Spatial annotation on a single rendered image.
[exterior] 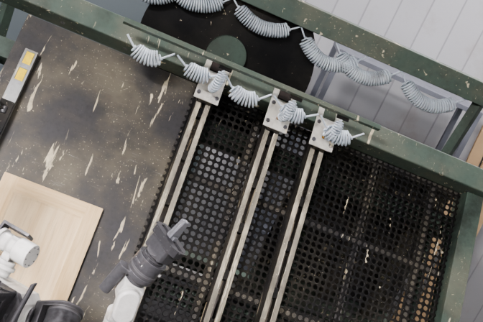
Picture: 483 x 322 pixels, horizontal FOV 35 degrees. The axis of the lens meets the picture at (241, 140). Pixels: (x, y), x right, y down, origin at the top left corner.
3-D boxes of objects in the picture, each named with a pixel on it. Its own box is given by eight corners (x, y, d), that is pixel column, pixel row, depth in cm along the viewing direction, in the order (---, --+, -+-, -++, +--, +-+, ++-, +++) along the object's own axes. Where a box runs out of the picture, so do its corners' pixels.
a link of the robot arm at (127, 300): (144, 294, 205) (129, 333, 210) (139, 274, 212) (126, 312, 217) (120, 290, 202) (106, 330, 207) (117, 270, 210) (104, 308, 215)
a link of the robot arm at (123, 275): (159, 284, 206) (134, 313, 209) (154, 261, 215) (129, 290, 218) (126, 267, 201) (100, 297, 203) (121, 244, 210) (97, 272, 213)
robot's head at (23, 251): (14, 274, 196) (32, 244, 197) (-16, 256, 198) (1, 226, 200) (26, 276, 202) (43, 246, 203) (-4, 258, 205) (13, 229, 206)
